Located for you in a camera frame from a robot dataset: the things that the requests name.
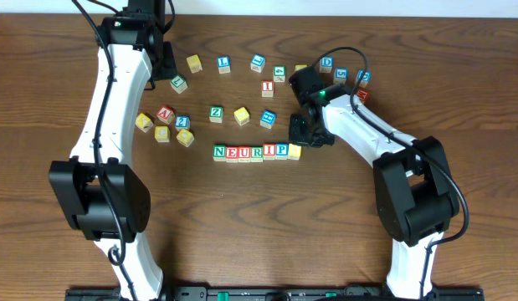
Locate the yellow S block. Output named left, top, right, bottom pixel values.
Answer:
left=288, top=144, right=302, bottom=161

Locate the blue P block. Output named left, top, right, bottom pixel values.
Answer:
left=275, top=143, right=289, bottom=160

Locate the red 1 block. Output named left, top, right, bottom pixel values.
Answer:
left=263, top=144, right=276, bottom=161

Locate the green R block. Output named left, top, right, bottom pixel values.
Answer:
left=250, top=146, right=264, bottom=162

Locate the red U block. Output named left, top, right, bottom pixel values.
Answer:
left=238, top=146, right=251, bottom=163

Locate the red E block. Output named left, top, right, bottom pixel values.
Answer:
left=225, top=146, right=238, bottom=163

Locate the green N block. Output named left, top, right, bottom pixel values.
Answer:
left=213, top=145, right=227, bottom=162

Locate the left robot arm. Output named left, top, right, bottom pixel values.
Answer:
left=49, top=0, right=177, bottom=300

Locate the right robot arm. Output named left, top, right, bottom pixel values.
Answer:
left=289, top=67, right=459, bottom=299

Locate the green L block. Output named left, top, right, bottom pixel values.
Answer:
left=170, top=74, right=187, bottom=94

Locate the plain yellow block top left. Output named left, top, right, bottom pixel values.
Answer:
left=186, top=54, right=203, bottom=74

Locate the blue E block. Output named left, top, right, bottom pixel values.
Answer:
left=259, top=110, right=276, bottom=130

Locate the red A block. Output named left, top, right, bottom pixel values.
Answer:
left=156, top=105, right=176, bottom=125

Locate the red I block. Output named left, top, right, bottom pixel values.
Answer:
left=261, top=80, right=274, bottom=98

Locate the blue 2 block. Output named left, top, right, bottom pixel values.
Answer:
left=175, top=115, right=191, bottom=131

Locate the yellow block far left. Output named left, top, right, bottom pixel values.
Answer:
left=136, top=113, right=153, bottom=133

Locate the yellow C block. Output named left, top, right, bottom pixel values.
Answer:
left=155, top=125, right=171, bottom=143

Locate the green 4 block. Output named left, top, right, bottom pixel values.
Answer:
left=273, top=65, right=286, bottom=83

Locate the yellow block top centre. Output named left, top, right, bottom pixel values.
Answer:
left=295, top=64, right=308, bottom=72

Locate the green Z block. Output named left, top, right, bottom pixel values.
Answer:
left=209, top=106, right=223, bottom=123

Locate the blue 5 block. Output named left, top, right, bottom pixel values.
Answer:
left=333, top=68, right=348, bottom=84

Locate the yellow block bottom left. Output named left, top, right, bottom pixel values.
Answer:
left=177, top=129, right=195, bottom=147

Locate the red M block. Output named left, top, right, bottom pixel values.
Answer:
left=356, top=88, right=370, bottom=104

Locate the blue d block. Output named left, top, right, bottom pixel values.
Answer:
left=356, top=69, right=372, bottom=88
left=319, top=56, right=334, bottom=74

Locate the blue tilted L block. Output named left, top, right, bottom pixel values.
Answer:
left=250, top=54, right=266, bottom=73

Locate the blue D block far right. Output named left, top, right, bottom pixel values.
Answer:
left=356, top=69, right=372, bottom=88

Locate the right black cable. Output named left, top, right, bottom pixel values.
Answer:
left=310, top=46, right=471, bottom=300

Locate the black cable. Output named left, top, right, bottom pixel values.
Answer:
left=310, top=46, right=471, bottom=300
left=70, top=0, right=138, bottom=301

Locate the left black cable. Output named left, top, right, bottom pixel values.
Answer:
left=70, top=0, right=138, bottom=301

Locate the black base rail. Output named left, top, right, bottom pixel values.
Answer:
left=64, top=285, right=485, bottom=301

